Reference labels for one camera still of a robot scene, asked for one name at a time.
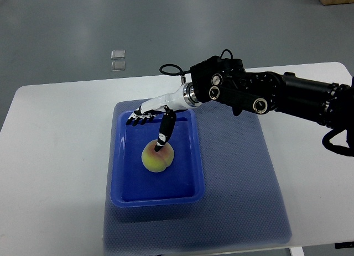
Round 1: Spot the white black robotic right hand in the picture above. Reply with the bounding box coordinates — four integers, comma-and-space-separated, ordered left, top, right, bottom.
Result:
126, 82, 201, 152

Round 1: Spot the green red peach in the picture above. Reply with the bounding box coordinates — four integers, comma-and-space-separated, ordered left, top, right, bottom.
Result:
141, 140, 175, 173

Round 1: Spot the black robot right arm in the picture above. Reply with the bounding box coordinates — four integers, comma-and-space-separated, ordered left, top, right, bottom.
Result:
190, 56, 353, 156

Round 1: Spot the upper metal floor plate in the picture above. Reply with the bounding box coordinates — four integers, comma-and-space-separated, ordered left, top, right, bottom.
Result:
111, 50, 126, 60

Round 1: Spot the blue plastic tray plate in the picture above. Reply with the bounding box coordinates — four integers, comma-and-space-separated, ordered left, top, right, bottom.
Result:
109, 110, 205, 208

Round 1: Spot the blue grey textured mat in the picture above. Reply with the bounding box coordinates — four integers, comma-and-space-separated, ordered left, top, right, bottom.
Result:
103, 100, 292, 255

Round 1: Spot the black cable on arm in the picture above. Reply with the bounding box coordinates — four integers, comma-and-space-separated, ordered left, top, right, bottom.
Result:
159, 64, 191, 84

